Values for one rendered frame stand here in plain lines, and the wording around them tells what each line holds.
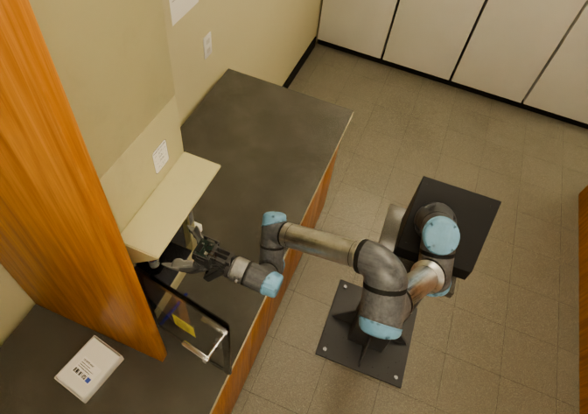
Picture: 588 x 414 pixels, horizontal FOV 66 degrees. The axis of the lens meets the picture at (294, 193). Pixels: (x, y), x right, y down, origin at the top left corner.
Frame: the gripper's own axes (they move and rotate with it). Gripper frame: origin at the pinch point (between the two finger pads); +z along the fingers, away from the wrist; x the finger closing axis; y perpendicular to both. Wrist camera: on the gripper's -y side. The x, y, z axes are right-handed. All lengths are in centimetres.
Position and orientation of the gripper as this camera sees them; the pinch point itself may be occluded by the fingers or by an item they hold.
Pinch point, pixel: (174, 244)
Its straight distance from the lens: 145.7
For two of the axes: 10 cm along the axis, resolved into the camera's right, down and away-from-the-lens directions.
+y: 1.3, -5.9, -8.0
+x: -3.7, 7.2, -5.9
